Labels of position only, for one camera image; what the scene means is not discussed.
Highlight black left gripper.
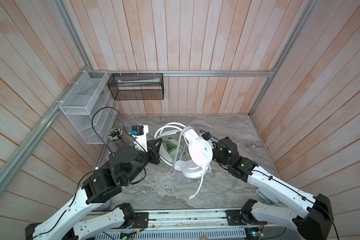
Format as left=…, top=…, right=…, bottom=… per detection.
left=123, top=137, right=163, bottom=184

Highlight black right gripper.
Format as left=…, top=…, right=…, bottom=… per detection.
left=196, top=142, right=231, bottom=169

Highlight mint green headphones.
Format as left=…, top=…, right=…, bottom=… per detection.
left=159, top=138, right=178, bottom=166

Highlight white headphones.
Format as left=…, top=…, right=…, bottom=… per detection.
left=154, top=122, right=213, bottom=179

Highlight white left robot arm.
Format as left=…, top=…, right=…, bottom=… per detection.
left=25, top=139, right=162, bottom=240

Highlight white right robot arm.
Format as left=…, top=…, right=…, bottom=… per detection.
left=209, top=137, right=335, bottom=240

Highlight clear cup of pencils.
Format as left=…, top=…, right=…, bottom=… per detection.
left=107, top=128, right=124, bottom=142

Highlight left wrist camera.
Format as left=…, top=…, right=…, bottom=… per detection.
left=130, top=125, right=149, bottom=152

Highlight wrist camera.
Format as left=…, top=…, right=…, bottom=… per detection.
left=130, top=125, right=149, bottom=152
left=200, top=130, right=214, bottom=143

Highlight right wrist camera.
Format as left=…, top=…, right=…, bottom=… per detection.
left=200, top=130, right=214, bottom=143

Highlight black wire mesh basket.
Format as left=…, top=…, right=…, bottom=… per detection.
left=107, top=73, right=165, bottom=101

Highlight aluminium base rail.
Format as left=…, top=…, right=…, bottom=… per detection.
left=89, top=208, right=299, bottom=240

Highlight white wire mesh shelf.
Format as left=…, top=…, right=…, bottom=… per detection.
left=60, top=71, right=118, bottom=145

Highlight aluminium wall rail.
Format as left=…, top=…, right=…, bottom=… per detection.
left=0, top=65, right=91, bottom=198
left=90, top=70, right=275, bottom=78

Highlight aluminium left wall rail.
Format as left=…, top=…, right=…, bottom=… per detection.
left=0, top=65, right=91, bottom=198

